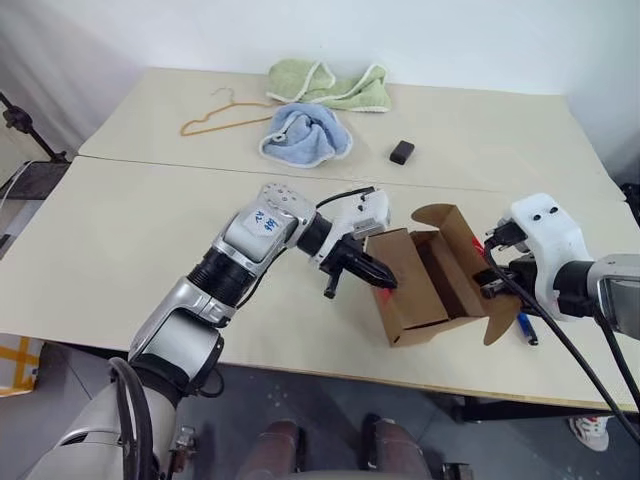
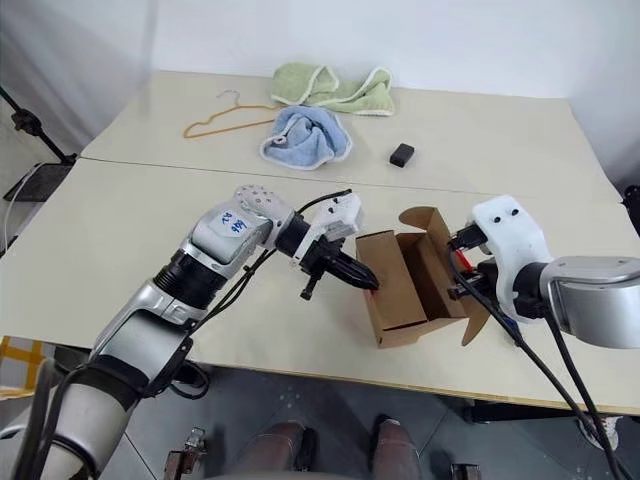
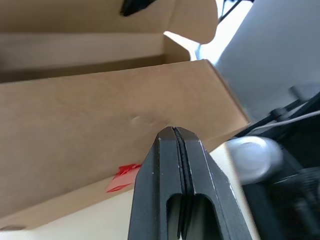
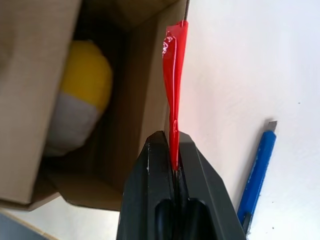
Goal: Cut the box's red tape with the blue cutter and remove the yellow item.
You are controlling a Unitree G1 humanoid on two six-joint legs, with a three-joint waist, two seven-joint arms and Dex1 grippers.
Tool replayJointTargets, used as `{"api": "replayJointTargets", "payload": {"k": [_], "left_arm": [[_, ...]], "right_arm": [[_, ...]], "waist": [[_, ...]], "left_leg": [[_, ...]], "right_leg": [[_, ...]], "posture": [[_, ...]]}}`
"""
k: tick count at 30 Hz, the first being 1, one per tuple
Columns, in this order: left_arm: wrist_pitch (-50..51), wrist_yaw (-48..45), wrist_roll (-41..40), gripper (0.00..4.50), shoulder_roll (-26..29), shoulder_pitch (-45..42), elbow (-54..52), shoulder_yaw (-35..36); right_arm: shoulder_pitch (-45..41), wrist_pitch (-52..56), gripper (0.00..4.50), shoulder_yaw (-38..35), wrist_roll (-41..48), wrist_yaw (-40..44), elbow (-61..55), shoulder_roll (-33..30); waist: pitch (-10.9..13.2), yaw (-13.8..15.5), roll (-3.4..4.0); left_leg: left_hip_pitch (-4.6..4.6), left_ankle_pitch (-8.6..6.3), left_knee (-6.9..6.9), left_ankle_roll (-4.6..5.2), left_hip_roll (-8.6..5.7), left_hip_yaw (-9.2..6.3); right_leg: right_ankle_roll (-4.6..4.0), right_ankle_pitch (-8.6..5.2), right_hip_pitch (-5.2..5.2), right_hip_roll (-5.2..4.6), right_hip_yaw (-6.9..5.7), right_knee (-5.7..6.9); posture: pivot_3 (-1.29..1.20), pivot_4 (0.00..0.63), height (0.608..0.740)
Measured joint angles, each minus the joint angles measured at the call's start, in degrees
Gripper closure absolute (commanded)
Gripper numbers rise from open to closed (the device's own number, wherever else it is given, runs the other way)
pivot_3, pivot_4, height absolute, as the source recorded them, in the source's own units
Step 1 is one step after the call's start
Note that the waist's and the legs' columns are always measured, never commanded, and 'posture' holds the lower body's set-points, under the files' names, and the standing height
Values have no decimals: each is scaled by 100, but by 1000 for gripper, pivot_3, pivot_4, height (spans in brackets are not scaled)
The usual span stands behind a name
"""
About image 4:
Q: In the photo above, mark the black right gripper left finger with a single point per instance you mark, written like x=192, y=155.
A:
x=147, y=187

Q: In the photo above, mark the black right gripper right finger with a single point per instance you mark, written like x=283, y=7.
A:
x=202, y=200

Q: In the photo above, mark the blue utility cutter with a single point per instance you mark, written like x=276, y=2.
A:
x=260, y=170

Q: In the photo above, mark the brown cardboard box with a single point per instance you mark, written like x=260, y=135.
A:
x=25, y=75

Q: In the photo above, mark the yellow and white plush item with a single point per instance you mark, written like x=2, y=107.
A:
x=85, y=70

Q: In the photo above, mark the red tape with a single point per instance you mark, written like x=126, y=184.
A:
x=175, y=87

